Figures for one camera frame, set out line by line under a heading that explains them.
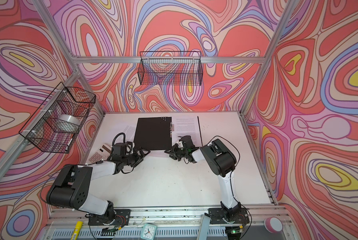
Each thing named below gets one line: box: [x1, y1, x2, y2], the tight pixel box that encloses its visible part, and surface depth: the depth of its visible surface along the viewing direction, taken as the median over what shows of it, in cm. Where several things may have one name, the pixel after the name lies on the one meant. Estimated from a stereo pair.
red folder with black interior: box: [133, 116, 203, 151], surface depth 110 cm
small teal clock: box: [141, 223, 157, 240], surface depth 69 cm
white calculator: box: [88, 144, 112, 164], surface depth 96 cm
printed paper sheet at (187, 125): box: [171, 115, 203, 148], surface depth 113 cm
